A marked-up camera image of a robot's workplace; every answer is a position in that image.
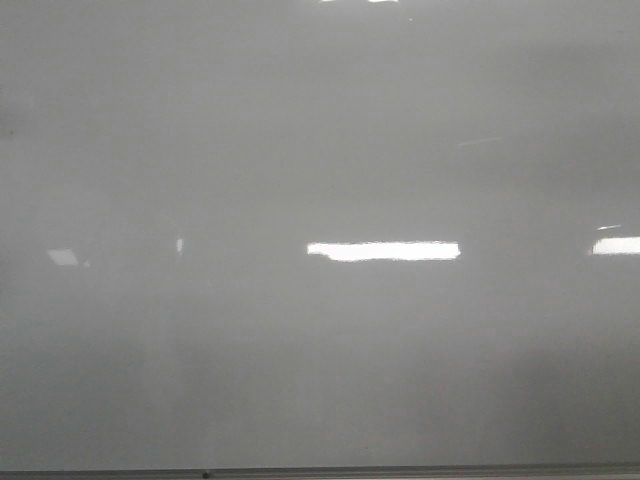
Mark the white whiteboard with aluminium frame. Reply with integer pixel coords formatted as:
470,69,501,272
1,1,639,479

